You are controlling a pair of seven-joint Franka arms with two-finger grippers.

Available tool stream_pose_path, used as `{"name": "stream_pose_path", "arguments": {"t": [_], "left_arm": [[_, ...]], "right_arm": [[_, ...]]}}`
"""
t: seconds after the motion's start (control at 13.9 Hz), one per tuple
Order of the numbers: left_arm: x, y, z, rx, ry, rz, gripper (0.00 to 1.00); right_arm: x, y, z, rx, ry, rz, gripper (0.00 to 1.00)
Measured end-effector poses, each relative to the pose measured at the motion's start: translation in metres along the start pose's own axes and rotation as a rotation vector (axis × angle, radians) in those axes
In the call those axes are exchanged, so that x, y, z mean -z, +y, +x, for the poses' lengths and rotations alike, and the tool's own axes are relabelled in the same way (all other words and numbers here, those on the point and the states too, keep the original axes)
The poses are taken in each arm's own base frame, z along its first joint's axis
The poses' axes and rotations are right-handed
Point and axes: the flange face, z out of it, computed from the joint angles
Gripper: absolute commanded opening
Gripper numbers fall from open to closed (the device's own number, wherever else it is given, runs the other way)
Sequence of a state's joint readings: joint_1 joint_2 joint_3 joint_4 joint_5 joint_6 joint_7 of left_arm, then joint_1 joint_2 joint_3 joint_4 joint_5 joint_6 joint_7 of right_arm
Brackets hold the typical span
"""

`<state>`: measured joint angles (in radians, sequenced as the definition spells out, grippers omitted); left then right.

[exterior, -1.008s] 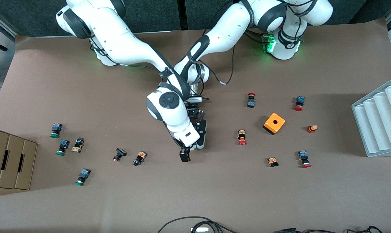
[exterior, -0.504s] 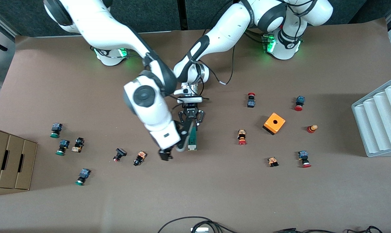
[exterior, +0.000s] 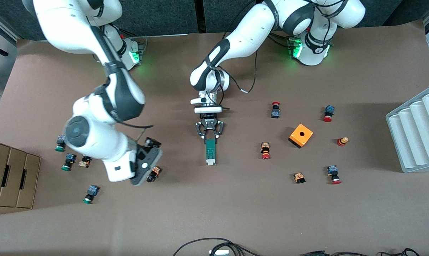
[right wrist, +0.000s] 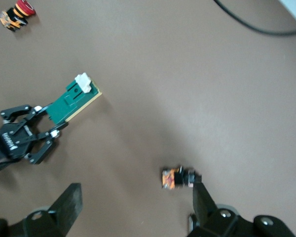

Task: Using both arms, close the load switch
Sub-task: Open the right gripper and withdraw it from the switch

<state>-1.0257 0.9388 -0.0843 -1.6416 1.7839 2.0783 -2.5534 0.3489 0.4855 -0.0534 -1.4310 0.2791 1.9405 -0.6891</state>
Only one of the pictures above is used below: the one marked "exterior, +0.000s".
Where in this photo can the red button black contact block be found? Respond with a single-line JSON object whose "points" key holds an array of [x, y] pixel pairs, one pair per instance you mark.
{"points": [[275, 112]]}

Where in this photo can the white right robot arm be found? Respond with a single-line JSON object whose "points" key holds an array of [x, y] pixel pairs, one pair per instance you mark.
{"points": [[93, 110]]}

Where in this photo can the white ridged plastic tray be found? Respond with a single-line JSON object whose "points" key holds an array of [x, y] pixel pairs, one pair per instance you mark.
{"points": [[417, 142]]}

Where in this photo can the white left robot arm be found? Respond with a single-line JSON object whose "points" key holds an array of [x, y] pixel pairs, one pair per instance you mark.
{"points": [[242, 35]]}

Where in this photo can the small orange contact block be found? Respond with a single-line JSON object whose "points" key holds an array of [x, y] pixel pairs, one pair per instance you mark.
{"points": [[299, 177]]}

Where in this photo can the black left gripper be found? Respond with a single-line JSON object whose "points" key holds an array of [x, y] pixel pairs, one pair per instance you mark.
{"points": [[209, 124]]}

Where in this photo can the black switch orange contact block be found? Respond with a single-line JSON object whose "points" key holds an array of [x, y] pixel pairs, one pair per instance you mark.
{"points": [[83, 163]]}

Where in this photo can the black selector orange contact block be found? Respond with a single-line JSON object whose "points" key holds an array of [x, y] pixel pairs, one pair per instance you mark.
{"points": [[155, 173]]}

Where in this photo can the green pushbutton blue contact block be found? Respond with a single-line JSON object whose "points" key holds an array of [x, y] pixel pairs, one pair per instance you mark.
{"points": [[90, 194], [69, 161], [59, 146]]}

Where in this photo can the red mushroom head tan stem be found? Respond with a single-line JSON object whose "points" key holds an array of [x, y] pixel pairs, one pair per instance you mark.
{"points": [[342, 141]]}

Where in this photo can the red button orange contact block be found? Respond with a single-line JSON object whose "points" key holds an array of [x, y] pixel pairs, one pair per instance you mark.
{"points": [[265, 150]]}

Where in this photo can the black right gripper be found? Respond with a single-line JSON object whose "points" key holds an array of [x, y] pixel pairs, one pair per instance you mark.
{"points": [[150, 143]]}

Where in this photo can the brown cardboard divider box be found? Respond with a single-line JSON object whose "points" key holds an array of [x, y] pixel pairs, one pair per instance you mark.
{"points": [[11, 177]]}

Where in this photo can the red mushroom button blue block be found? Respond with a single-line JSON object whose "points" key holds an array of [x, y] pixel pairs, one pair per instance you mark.
{"points": [[333, 174], [328, 113]]}

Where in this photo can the orange button enclosure box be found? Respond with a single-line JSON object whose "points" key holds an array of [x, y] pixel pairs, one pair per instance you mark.
{"points": [[296, 137]]}

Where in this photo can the green terminal block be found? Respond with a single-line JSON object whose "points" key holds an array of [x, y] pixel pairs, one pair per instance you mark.
{"points": [[210, 153]]}

